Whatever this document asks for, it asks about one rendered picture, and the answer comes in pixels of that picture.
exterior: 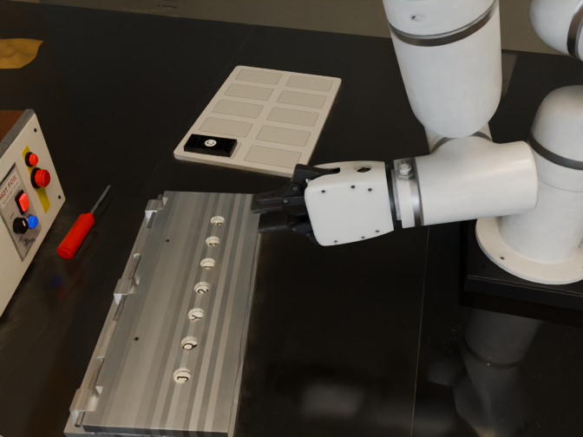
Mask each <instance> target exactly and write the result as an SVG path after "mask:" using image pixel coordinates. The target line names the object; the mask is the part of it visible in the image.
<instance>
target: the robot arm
mask: <svg viewBox="0 0 583 437"><path fill-rule="evenodd" d="M383 7H384V10H385V14H386V17H387V21H388V25H389V28H390V34H391V38H392V41H393V44H394V48H395V51H396V57H397V60H398V64H399V67H400V70H401V74H402V78H403V83H404V86H405V89H406V92H407V96H408V98H409V103H410V106H411V108H412V110H413V112H414V114H415V116H416V118H417V119H418V120H419V121H420V122H421V123H422V124H423V126H424V130H425V133H426V137H427V141H428V145H429V155H423V156H418V157H414V158H413V157H412V158H406V159H400V160H394V168H395V169H390V166H389V165H385V164H384V162H382V161H345V162H336V163H329V164H323V165H318V166H307V165H304V164H299V163H298V164H297V165H296V166H295V168H294V171H293V174H292V177H291V179H290V180H289V181H288V183H287V184H286V185H283V187H282V190H277V191H271V192H261V193H257V194H254V195H253V196H252V205H251V211H252V213H260V212H268V213H262V214H260V217H259V228H258V230H259V233H264V232H276V231H283V230H289V229H290V232H292V233H300V234H302V235H304V236H306V237H308V238H309V239H310V240H311V241H312V242H313V243H314V244H315V245H340V244H345V243H350V242H355V241H359V240H363V239H367V238H373V237H376V236H379V235H382V234H384V233H387V232H391V231H394V227H393V225H397V222H396V221H397V220H402V225H403V228H408V227H414V226H421V225H434V224H441V223H448V222H456V221H463V220H470V219H477V222H476V225H475V236H476V240H477V242H478V244H479V246H480V248H481V249H482V251H483V252H484V253H485V255H486V256H487V257H488V258H489V259H490V260H491V261H492V262H494V263H495V264H497V265H498V266H499V267H501V268H502V269H503V270H505V271H507V272H509V273H511V274H513V275H515V276H517V277H520V278H523V279H526V280H529V281H532V282H536V283H541V284H570V283H574V282H578V281H580V280H581V279H583V85H572V86H565V87H561V88H557V89H555V90H554V91H552V92H550V93H549V94H548V95H547V96H546V97H545V98H544V100H543V101H542V103H541V104H540V106H539V108H538V110H537V113H536V115H535V117H534V121H533V124H532V126H531V129H530V132H529V135H528V137H527V142H524V141H516V142H510V143H504V144H497V143H494V142H493V141H492V137H491V134H490V131H489V126H488V122H489V120H490V119H491V117H492V116H493V115H494V113H495V111H496V109H497V108H498V105H499V102H500V98H501V84H502V74H501V31H500V12H499V0H383ZM528 19H529V22H530V24H531V27H532V29H533V31H534V33H535V34H536V35H537V36H538V37H539V38H540V39H541V40H542V41H543V42H544V43H545V44H547V45H548V46H550V47H551V48H553V49H556V50H558V51H559V52H561V53H563V54H566V55H569V56H571V57H573V58H575V59H578V60H580V61H582V62H583V0H529V5H528ZM303 179H306V183H302V180H303ZM296 193H301V194H296ZM295 194H296V195H295ZM300 204H306V207H307V211H302V212H294V213H292V214H290V211H287V210H286V211H280V212H271V211H278V210H282V209H283V205H300ZM307 219H309V220H308V221H306V220H307Z"/></svg>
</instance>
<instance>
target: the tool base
mask: <svg viewBox="0 0 583 437"><path fill-rule="evenodd" d="M161 199H162V194H159V195H158V198H157V199H151V200H149V201H148V203H147V207H146V210H145V213H146V215H145V218H144V219H143V222H142V224H141V228H140V230H139V233H138V236H137V238H136V240H135V243H134V247H133V250H132V251H131V254H130V257H129V259H128V263H127V265H126V268H125V271H124V272H123V275H122V278H121V279H119V280H118V283H117V285H116V287H115V291H114V296H115V297H114V300H113V302H112V304H111V307H110V310H109V312H108V316H107V318H106V321H105V323H104V325H103V328H102V332H101V334H100V337H99V339H98V342H97V344H96V346H95V351H94V353H93V355H92V358H91V360H90V363H89V366H88V369H87V371H86V374H85V376H84V378H83V381H82V385H81V387H80V388H78V389H77V390H76V392H75V396H74V399H73V401H72V403H71V406H70V409H69V412H70V416H69V419H68V422H67V425H66V427H65V429H64V434H65V436H66V437H171V436H154V435H138V434H106V433H90V432H85V430H84V428H83V426H82V423H83V420H84V417H85V414H86V412H87V411H95V408H96V405H97V402H98V400H99V397H100V394H99V393H98V391H97V389H96V386H95V385H96V383H97V381H98V378H99V375H100V373H101V370H102V366H103V363H104V360H103V359H99V360H98V361H97V360H96V359H95V358H96V356H97V354H98V351H99V348H100V346H101V344H102V339H103V337H104V335H105V332H106V330H107V327H108V323H109V322H110V321H119V319H120V316H121V313H122V310H123V307H124V304H125V302H126V300H127V297H128V293H129V294H135V292H136V289H137V286H138V284H137V283H136V281H135V278H134V275H135V273H136V271H137V268H138V265H139V262H140V260H141V256H136V257H135V258H134V253H135V250H136V248H137V245H138V243H139V241H140V238H141V234H142V232H143V229H145V228H150V229H152V226H153V223H154V219H155V217H156V214H157V212H158V210H164V208H165V206H164V204H163V200H161ZM262 239H263V233H259V235H258V241H257V247H256V253H255V259H254V266H253V272H252V283H251V289H250V296H249V302H248V308H247V314H246V326H245V332H244V338H243V344H242V350H241V356H240V362H239V373H238V380H237V386H236V392H235V398H234V404H233V416H232V422H231V428H230V434H229V437H236V433H237V426H238V419H239V407H240V400H241V394H242V388H243V381H244V374H245V367H246V355H247V349H248V343H249V335H250V329H251V322H252V310H253V304H254V298H255V290H256V284H257V277H258V271H259V259H260V252H261V245H262Z"/></svg>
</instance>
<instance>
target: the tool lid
mask: <svg viewBox="0 0 583 437"><path fill-rule="evenodd" d="M253 195H254V194H244V193H219V192H170V191H165V192H164V194H163V197H162V199H163V204H164V206H165V208H164V210H158V212H157V214H156V217H155V219H154V223H153V226H152V229H150V228H145V229H143V232H142V234H141V238H140V241H139V243H138V245H137V248H136V250H135V253H134V258H135V257H136V256H141V260H140V262H139V265H138V268H137V271H136V273H135V275H134V278H135V281H136V283H137V284H138V286H137V289H136V292H135V294H129V293H128V297H127V300H126V302H125V304H124V307H123V310H122V313H121V316H120V319H119V321H110V322H109V323H108V327H107V330H106V332H105V335H104V337H103V339H102V344H101V346H100V348H99V351H98V354H97V356H96V358H95V359H96V360H97V361H98V360H99V359H103V360H104V363H103V366H102V370H101V373H100V375H99V378H98V381H97V383H96V385H95V386H96V389H97V391H98V393H99V394H100V397H99V400H98V402H97V405H96V408H95V411H87V412H86V414H85V417H84V420H83V423H82V426H83V428H84V430H85V432H90V433H106V434H138V435H154V436H171V437H229V434H230V428H231V422H232V416H233V404H234V398H235V392H236V386H237V380H238V373H239V362H240V356H241V350H242V344H243V338H244V332H245V326H246V314H247V308H248V302H249V296H250V289H251V283H252V272H253V266H254V259H255V253H256V247H257V241H258V235H259V230H258V228H259V217H260V214H261V212H260V213H252V211H251V205H252V196H253ZM215 219H221V220H223V221H224V222H223V223H222V224H221V225H213V224H212V222H213V221H214V220H215ZM212 239H216V240H218V241H219V243H218V244H217V245H214V246H211V245H208V244H207V242H208V241H209V240H212ZM208 261H210V262H213V263H215V265H214V266H213V267H212V268H209V269H205V268H203V267H201V265H202V264H203V263H205V262H208ZM201 285H206V286H208V287H209V290H208V291H207V292H205V293H198V292H196V291H195V290H196V288H197V287H199V286H201ZM195 311H201V312H202V313H203V314H204V316H203V317H202V318H201V319H200V320H195V321H194V320H191V319H190V318H189V316H190V314H191V313H193V312H195ZM187 340H195V341H196V342H197V343H198V344H197V346H196V347H195V348H194V349H191V350H186V349H183V348H182V344H183V343H184V342H185V341H187ZM180 371H187V372H189V373H190V374H191V376H190V378H189V380H188V381H186V382H182V383H179V382H176V381H175V380H174V377H175V376H176V374H177V373H179V372H180Z"/></svg>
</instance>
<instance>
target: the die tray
mask: <svg viewBox="0 0 583 437"><path fill-rule="evenodd" d="M340 86H341V79H339V78H336V77H329V76H321V75H308V74H301V73H294V72H287V71H280V70H274V69H267V68H254V67H247V66H237V67H236V68H235V69H234V70H233V72H232V73H231V74H230V75H229V77H228V78H227V79H226V81H225V82H224V84H223V85H222V86H221V88H220V89H219V91H218V92H217V94H216V95H215V96H214V97H213V98H212V100H211V101H210V103H209V104H208V105H207V107H206V108H205V110H204V111H203V112H202V114H201V115H200V117H199V118H198V120H197V121H196V122H195V123H194V124H193V126H192V127H191V129H190V130H189V131H188V133H187V134H186V136H185V137H184V138H183V140H182V141H181V143H180V144H179V145H178V146H177V147H176V149H175V150H174V157H175V158H176V159H178V160H188V161H194V162H199V163H205V164H210V165H215V166H225V167H231V168H236V169H241V170H247V171H252V172H258V173H268V174H273V175H278V176H284V177H289V178H291V177H292V174H293V171H294V168H295V166H296V165H297V164H298V163H299V164H304V165H307V166H308V164H309V161H310V159H311V156H312V153H313V151H314V149H315V146H316V145H317V142H318V139H319V136H320V134H321V132H322V130H323V127H324V124H325V122H326V120H327V117H328V115H329V112H330V111H331V107H332V105H333V102H334V101H335V98H336V96H337V92H338V90H339V88H340ZM191 134H202V135H209V136H216V137H223V138H229V139H236V140H237V142H238V144H237V146H236V147H235V149H234V151H233V154H232V156H231V158H229V157H222V156H216V155H209V154H203V153H190V152H184V145H185V144H186V142H187V140H188V139H189V137H190V135H191Z"/></svg>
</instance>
